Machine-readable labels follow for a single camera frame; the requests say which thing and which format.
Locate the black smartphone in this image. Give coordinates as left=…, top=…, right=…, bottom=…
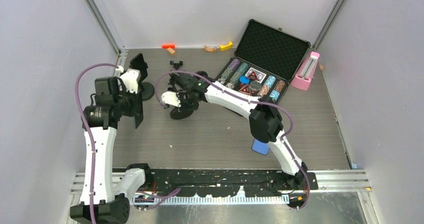
left=129, top=53, right=148, bottom=82

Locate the dark green-edged smartphone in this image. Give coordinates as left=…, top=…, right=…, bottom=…
left=133, top=91, right=144, bottom=129

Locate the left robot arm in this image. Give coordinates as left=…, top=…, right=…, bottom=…
left=69, top=77, right=154, bottom=223

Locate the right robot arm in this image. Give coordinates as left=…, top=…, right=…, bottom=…
left=158, top=71, right=307, bottom=189

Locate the small-clamp black phone stand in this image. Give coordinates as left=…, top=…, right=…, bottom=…
left=169, top=61, right=184, bottom=70

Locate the brown wooden arch block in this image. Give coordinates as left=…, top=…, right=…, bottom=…
left=203, top=45, right=217, bottom=53

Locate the tan wooden block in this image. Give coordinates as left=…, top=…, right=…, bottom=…
left=167, top=48, right=176, bottom=55

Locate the purple chip stack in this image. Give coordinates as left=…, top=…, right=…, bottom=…
left=228, top=59, right=240, bottom=71

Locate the blue round chip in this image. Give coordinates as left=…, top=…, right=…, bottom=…
left=239, top=76, right=250, bottom=86

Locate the yellow wooden block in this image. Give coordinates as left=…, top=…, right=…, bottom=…
left=219, top=41, right=233, bottom=51

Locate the red all-in triangle lower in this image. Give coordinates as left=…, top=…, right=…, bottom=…
left=238, top=84, right=252, bottom=96

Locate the red all-in triangle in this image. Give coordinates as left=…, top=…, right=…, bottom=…
left=238, top=84, right=252, bottom=96
left=246, top=71, right=259, bottom=81

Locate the orange wooden block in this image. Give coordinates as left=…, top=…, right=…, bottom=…
left=162, top=44, right=175, bottom=49

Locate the green chip stack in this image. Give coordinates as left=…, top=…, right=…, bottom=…
left=234, top=63, right=249, bottom=79

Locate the red all-in triangle upper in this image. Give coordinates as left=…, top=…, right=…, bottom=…
left=246, top=71, right=259, bottom=81

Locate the clear dealer button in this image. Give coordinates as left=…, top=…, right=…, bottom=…
left=249, top=81, right=262, bottom=92

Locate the light blue chip stack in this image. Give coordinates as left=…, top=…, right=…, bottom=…
left=264, top=75, right=276, bottom=88

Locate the black poker chip case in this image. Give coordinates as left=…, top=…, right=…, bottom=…
left=216, top=19, right=311, bottom=104

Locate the brown chip stack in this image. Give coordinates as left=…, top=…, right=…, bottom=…
left=274, top=80, right=286, bottom=92

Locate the blue smartphone face down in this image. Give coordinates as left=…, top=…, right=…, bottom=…
left=251, top=139, right=270, bottom=155

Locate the pink metronome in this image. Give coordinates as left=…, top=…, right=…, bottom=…
left=290, top=52, right=320, bottom=91

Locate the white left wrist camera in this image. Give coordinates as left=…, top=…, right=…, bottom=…
left=115, top=66, right=141, bottom=94

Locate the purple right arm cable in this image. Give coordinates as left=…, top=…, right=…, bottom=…
left=154, top=71, right=312, bottom=211

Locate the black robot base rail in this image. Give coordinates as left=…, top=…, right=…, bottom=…
left=140, top=168, right=318, bottom=197

